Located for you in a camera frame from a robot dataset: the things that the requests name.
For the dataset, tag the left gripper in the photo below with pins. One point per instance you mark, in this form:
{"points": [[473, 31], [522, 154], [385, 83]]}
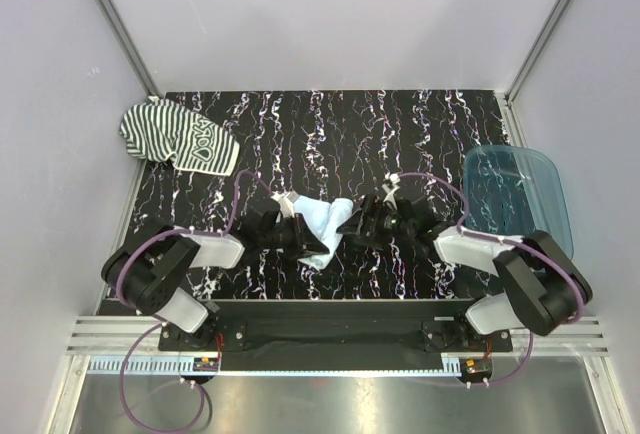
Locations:
{"points": [[304, 240]]}

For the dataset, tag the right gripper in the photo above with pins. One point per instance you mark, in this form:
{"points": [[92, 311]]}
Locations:
{"points": [[373, 208]]}

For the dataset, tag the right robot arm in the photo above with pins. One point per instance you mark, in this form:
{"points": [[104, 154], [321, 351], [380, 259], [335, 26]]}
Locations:
{"points": [[542, 288]]}

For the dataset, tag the light blue towel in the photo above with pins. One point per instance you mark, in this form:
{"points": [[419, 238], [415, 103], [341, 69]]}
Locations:
{"points": [[323, 219]]}

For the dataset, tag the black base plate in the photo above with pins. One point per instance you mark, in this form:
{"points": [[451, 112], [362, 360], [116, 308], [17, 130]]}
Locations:
{"points": [[361, 335]]}

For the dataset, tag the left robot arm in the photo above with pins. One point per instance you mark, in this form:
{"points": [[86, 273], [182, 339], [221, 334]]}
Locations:
{"points": [[147, 272]]}

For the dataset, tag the green white striped towel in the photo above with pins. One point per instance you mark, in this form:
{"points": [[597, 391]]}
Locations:
{"points": [[161, 130]]}

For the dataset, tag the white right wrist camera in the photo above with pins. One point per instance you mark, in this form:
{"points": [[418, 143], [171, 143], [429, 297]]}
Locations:
{"points": [[390, 186]]}

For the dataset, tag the blue transparent plastic bin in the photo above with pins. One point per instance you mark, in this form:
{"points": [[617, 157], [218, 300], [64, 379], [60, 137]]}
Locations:
{"points": [[515, 191]]}

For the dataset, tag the black marbled table mat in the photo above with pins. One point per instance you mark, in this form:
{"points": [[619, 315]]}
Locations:
{"points": [[328, 145]]}

